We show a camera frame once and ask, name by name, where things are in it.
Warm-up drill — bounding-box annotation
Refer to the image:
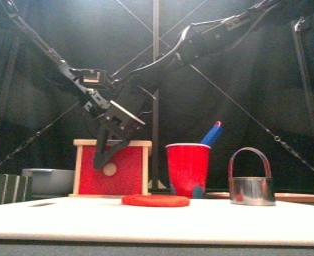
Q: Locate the round metal cutter with handle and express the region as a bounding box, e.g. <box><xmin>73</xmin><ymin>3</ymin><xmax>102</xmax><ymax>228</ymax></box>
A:
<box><xmin>227</xmin><ymin>146</ymin><xmax>278</xmax><ymax>207</ymax></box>

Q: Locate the wooden drawer box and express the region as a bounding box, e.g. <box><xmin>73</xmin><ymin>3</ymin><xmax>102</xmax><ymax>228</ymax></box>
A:
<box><xmin>68</xmin><ymin>139</ymin><xmax>155</xmax><ymax>198</ymax></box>

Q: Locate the red drawer with wooden knob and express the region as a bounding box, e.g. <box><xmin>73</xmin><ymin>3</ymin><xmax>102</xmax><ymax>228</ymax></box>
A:
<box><xmin>77</xmin><ymin>145</ymin><xmax>144</xmax><ymax>196</ymax></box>

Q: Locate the grey bowl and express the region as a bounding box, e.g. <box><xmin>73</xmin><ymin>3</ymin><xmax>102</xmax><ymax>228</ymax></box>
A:
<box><xmin>21</xmin><ymin>168</ymin><xmax>76</xmax><ymax>198</ymax></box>

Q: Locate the flat red dough disc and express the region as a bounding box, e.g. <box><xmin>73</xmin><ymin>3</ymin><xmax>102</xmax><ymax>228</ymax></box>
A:
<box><xmin>120</xmin><ymin>194</ymin><xmax>192</xmax><ymax>208</ymax></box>

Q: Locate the red plastic cup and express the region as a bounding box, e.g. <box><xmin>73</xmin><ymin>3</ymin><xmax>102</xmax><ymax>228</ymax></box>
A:
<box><xmin>164</xmin><ymin>143</ymin><xmax>212</xmax><ymax>199</ymax></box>

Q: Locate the blue plastic utensil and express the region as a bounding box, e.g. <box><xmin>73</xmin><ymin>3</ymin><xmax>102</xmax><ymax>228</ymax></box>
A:
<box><xmin>199</xmin><ymin>123</ymin><xmax>226</xmax><ymax>147</ymax></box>

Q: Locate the small blue object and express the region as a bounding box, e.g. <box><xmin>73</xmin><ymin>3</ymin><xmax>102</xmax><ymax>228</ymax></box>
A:
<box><xmin>191</xmin><ymin>185</ymin><xmax>206</xmax><ymax>200</ymax></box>

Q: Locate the white cutting board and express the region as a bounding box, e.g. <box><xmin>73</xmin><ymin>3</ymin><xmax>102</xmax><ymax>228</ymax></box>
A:
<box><xmin>0</xmin><ymin>196</ymin><xmax>314</xmax><ymax>248</ymax></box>

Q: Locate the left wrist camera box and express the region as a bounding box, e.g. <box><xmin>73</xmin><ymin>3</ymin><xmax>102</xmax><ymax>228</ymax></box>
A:
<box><xmin>71</xmin><ymin>68</ymin><xmax>111</xmax><ymax>88</ymax></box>

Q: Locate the black vertical frame pole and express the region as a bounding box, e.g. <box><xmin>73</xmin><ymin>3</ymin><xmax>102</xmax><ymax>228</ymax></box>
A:
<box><xmin>151</xmin><ymin>0</ymin><xmax>162</xmax><ymax>191</ymax></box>

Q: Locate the white pole base bracket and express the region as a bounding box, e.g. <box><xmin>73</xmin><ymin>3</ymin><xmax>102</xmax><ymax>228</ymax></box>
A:
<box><xmin>150</xmin><ymin>179</ymin><xmax>170</xmax><ymax>192</ymax></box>

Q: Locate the grey metal frame post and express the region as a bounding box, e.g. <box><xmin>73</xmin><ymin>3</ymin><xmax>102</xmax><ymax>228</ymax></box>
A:
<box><xmin>291</xmin><ymin>16</ymin><xmax>314</xmax><ymax>158</ymax></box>

